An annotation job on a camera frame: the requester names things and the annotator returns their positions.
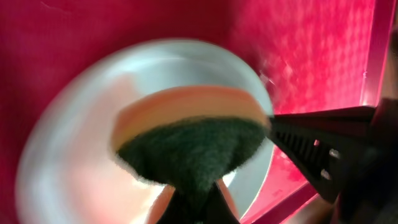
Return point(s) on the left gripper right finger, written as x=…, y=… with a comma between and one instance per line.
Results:
x=216, y=209

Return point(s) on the light blue plate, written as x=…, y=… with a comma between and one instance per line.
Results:
x=67, y=172

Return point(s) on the green and yellow sponge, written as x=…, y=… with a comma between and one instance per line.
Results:
x=190, y=136

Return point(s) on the red plastic tray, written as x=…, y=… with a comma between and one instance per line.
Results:
x=313, y=55

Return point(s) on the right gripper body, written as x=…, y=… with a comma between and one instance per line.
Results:
x=371, y=195

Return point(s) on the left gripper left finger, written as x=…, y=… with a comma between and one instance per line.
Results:
x=171, y=207

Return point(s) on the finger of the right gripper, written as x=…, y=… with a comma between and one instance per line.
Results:
x=326, y=146

